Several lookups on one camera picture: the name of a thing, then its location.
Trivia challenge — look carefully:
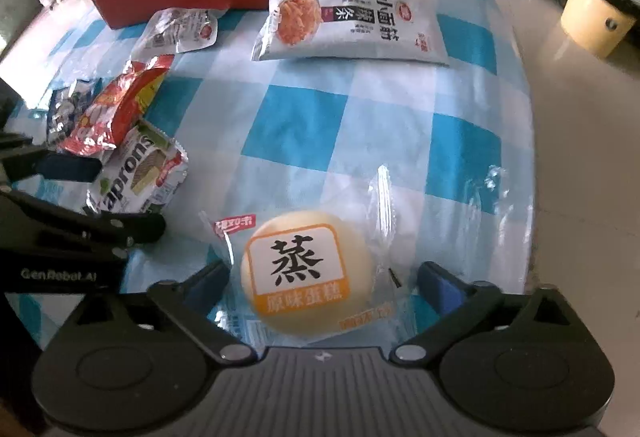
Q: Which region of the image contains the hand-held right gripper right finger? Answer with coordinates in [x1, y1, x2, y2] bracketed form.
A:
[392, 261, 586, 363]

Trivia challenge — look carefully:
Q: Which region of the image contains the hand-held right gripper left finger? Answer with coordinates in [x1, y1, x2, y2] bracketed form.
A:
[75, 259, 258, 363]

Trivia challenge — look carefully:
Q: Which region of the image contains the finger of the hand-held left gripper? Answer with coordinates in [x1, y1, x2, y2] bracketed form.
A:
[0, 189, 167, 261]
[0, 132, 99, 184]

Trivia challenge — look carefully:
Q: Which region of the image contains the dark blue silver snack packet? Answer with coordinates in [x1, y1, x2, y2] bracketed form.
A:
[46, 79, 101, 145]

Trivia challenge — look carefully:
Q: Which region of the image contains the green white wafer packet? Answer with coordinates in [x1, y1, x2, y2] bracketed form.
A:
[85, 119, 190, 218]

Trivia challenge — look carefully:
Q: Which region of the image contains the red candy packet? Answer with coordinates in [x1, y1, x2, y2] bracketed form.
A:
[57, 54, 176, 162]

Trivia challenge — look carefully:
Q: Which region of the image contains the round steamed cake packet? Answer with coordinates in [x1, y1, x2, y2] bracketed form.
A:
[200, 164, 416, 349]

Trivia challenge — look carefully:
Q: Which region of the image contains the white gluten snack packet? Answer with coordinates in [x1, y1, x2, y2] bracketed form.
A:
[250, 0, 451, 66]

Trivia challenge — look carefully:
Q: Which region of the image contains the blue checkered tablecloth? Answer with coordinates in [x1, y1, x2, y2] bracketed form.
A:
[0, 0, 536, 349]

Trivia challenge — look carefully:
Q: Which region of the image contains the yellow trash bin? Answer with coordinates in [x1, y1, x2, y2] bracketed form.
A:
[560, 0, 640, 60]

